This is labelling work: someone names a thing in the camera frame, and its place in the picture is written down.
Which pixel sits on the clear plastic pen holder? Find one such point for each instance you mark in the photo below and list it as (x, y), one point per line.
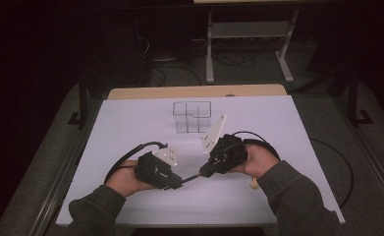
(189, 116)

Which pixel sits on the white metal desk frame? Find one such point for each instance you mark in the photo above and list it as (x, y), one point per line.
(250, 29)

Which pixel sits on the black metal stand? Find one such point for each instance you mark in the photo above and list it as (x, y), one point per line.
(83, 105)
(354, 101)

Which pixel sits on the aluminium frame rail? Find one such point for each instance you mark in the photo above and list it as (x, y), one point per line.
(62, 183)
(373, 164)

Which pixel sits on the person's left hand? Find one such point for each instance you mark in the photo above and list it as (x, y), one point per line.
(125, 180)

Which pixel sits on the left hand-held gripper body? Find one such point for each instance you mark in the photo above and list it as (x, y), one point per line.
(153, 172)

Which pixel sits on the dark pencil with orange tip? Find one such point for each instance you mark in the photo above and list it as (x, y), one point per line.
(191, 178)

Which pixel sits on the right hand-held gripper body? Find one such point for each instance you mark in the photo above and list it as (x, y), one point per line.
(227, 152)

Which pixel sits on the dark pencil with cream topper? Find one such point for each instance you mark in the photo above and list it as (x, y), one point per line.
(254, 184)

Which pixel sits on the person's right hand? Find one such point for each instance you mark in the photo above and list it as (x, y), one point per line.
(260, 160)

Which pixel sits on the white table cover board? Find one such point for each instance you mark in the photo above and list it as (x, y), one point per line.
(206, 209)

